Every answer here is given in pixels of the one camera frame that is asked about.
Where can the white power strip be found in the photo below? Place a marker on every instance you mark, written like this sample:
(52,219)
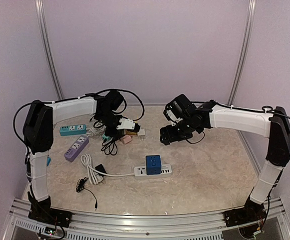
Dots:
(140,172)

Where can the aluminium corner post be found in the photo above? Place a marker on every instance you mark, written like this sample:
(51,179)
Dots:
(244,51)
(47,48)

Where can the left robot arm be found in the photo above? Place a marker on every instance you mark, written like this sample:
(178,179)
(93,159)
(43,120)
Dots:
(38,139)

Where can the yellow cube socket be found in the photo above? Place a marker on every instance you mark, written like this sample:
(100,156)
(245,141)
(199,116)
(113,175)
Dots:
(130,132)

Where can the black power adapter with cable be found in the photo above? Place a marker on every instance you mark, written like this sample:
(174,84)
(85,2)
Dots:
(95,175)

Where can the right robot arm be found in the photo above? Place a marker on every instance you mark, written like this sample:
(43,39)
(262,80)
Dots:
(272,124)

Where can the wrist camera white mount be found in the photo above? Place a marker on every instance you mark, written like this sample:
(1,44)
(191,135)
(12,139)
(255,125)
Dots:
(128,124)
(169,116)

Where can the aluminium front rail frame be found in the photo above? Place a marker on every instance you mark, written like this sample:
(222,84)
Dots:
(211,225)

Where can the dark blue cube socket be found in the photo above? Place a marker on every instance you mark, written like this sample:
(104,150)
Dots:
(153,164)

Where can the teal power strip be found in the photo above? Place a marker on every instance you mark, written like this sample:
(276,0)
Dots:
(72,130)

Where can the teal plug adapter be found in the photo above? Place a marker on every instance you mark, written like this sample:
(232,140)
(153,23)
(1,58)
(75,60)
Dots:
(106,138)

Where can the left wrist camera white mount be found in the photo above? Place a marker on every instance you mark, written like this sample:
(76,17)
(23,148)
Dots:
(128,124)

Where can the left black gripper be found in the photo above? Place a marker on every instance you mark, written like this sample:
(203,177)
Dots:
(116,135)

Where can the pink plug adapter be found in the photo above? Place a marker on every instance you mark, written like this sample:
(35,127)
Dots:
(126,139)

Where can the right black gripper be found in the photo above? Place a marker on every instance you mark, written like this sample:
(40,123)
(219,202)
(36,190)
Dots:
(168,136)

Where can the right aluminium corner post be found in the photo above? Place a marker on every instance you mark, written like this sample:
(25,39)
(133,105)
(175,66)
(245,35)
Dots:
(244,51)

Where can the white plug adapter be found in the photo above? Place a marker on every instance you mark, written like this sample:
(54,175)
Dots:
(141,134)

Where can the left aluminium corner post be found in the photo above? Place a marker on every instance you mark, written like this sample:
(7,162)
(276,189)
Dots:
(47,48)

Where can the blue plug adapter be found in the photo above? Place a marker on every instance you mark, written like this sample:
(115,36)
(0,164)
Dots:
(48,161)

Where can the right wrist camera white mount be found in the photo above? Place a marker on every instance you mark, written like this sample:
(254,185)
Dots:
(169,116)

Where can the purple power strip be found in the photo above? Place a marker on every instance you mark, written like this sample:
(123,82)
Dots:
(77,147)

